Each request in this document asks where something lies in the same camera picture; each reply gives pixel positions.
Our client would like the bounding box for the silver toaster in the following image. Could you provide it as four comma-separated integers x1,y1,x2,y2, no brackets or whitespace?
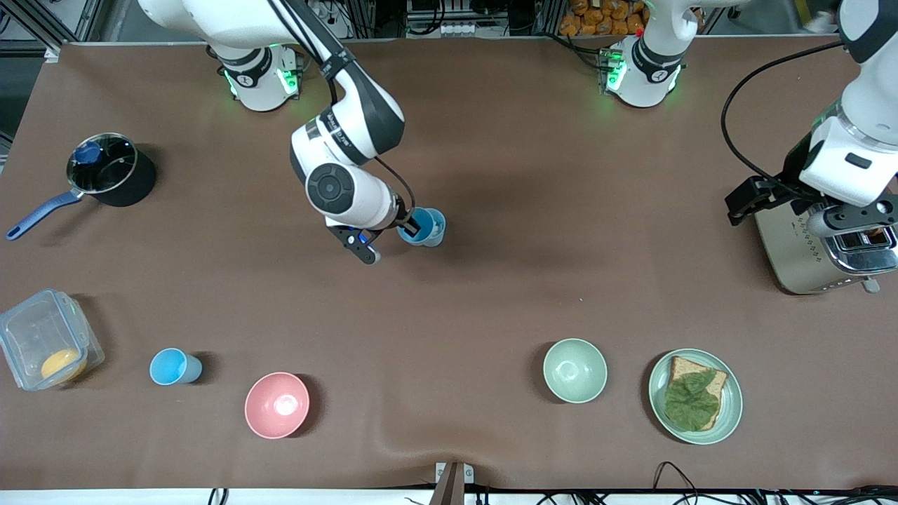
754,193,898,295

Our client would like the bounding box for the brown table cover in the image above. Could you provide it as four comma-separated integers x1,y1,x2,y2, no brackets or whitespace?
0,35,898,492

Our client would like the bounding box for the brown bread slice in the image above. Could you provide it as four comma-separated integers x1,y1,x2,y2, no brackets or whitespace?
666,356,729,431

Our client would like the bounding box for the green plate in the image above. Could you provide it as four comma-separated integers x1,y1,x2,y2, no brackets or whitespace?
648,349,744,445

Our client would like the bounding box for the green lettuce leaf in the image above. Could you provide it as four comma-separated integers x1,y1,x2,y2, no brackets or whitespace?
664,370,722,431

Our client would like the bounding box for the pink bowl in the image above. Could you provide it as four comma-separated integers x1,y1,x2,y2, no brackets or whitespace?
244,372,310,440

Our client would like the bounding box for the green bowl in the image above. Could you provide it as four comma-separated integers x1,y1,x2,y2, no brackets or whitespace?
542,338,608,404

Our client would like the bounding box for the bag of orange buns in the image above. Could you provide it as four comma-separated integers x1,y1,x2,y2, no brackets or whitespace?
559,0,650,37

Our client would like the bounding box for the glass lid with blue knob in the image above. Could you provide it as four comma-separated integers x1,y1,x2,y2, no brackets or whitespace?
67,133,138,195

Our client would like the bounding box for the orange food piece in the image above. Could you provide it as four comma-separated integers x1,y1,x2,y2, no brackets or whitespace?
41,349,87,384

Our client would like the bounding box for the clear plastic food container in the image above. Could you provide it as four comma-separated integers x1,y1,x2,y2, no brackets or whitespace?
0,289,106,391

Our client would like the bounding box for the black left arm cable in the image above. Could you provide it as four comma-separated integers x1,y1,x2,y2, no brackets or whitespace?
721,41,843,184

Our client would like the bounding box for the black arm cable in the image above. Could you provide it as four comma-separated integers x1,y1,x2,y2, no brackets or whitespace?
721,41,843,184
267,0,416,215

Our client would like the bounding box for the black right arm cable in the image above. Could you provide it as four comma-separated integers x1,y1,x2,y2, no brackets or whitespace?
267,0,416,215

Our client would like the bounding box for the metal table clamp bracket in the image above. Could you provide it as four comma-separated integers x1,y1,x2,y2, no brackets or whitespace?
429,462,475,505

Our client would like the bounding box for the black pot with blue handle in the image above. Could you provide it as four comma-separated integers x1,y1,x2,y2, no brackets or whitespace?
6,132,157,241

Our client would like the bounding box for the black looped floor cable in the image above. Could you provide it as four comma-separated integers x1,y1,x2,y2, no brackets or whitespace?
652,461,706,505

